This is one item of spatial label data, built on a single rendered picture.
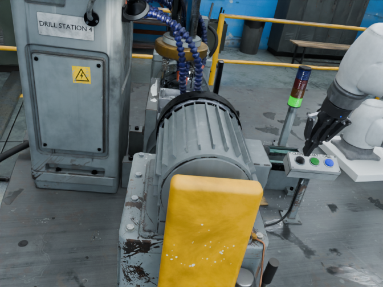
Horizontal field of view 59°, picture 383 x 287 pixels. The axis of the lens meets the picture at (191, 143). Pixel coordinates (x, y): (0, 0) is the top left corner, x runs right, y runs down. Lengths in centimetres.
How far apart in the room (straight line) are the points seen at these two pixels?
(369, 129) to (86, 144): 125
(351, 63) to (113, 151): 76
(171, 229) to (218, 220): 7
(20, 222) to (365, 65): 107
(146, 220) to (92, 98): 54
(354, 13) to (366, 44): 656
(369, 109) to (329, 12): 542
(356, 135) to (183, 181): 140
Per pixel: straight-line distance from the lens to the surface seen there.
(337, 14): 718
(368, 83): 87
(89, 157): 121
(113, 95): 108
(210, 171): 53
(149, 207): 68
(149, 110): 112
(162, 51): 113
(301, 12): 677
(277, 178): 142
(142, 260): 68
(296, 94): 165
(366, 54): 85
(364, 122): 176
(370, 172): 175
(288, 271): 115
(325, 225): 138
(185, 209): 48
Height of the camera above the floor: 163
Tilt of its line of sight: 30 degrees down
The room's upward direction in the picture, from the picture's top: 9 degrees clockwise
